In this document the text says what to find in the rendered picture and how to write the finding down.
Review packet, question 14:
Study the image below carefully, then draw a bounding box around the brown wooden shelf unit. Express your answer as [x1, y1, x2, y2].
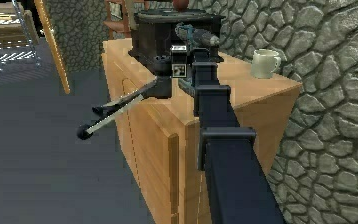
[103, 0, 148, 40]

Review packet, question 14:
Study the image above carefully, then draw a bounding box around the black box appliance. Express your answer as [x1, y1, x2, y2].
[127, 9, 226, 65]

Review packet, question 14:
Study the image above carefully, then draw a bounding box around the light wooden cabinet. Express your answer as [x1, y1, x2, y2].
[101, 37, 303, 224]

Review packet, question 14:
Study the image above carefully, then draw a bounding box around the red round ball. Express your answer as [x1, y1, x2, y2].
[171, 0, 190, 12]

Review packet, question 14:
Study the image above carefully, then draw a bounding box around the light wooden slanted post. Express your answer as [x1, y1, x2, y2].
[33, 0, 72, 95]

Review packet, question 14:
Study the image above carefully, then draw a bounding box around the white mug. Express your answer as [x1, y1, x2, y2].
[250, 48, 283, 80]

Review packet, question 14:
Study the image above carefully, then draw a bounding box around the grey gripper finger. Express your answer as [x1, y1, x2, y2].
[76, 93, 146, 141]
[91, 76, 159, 119]

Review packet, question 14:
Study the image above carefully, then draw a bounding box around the blue and black power drill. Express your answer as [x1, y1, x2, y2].
[174, 22, 221, 98]

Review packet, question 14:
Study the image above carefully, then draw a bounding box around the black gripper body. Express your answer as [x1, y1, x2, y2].
[152, 54, 174, 100]

